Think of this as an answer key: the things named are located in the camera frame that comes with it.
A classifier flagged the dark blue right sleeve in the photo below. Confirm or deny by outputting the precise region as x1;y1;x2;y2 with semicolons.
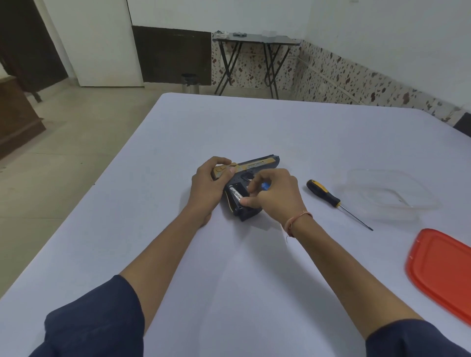
365;319;471;357

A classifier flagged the clear plastic container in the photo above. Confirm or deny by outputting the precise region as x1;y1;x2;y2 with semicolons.
339;168;442;222

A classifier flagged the orange thread bracelet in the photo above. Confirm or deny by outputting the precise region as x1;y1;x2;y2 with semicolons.
284;210;314;243

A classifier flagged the red plastic lid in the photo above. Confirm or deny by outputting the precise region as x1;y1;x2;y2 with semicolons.
405;228;471;327

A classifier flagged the black and yellow screwdriver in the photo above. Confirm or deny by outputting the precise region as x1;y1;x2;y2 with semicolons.
306;179;374;232

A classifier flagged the black and silver battery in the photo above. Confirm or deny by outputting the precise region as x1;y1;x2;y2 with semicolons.
228;186;248;206

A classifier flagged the dark blue left sleeve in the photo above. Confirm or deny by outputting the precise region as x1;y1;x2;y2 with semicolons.
29;275;146;357

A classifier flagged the person's left hand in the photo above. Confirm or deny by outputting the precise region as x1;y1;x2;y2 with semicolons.
186;156;236;228

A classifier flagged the dark brown door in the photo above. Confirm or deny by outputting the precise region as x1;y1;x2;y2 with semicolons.
0;0;69;103

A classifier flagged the brown wooden cabinet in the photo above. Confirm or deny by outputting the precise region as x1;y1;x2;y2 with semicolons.
0;75;47;159

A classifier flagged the person's right hand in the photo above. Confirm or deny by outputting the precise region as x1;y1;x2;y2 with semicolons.
241;168;309;225

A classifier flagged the dark brown wooden panel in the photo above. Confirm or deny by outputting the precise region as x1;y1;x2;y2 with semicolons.
131;25;213;86

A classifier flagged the person's right forearm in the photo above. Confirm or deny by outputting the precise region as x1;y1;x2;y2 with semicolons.
289;216;424;341

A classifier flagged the person's left forearm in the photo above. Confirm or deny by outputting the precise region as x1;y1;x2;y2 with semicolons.
119;207;213;334

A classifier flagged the small metal trash can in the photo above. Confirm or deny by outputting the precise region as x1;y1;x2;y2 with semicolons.
181;73;200;95

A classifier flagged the black chair back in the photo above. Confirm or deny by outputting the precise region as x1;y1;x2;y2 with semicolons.
453;112;471;139

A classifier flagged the white board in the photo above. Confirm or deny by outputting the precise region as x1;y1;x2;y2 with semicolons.
42;0;144;88

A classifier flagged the dark blue sleeve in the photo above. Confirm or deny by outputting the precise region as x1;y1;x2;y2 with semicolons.
29;275;146;357
365;319;471;357

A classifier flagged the black and gold toy gun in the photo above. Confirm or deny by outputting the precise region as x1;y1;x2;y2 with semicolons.
211;156;280;223

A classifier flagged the black folding table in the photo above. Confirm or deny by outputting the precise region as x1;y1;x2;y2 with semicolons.
212;32;302;100

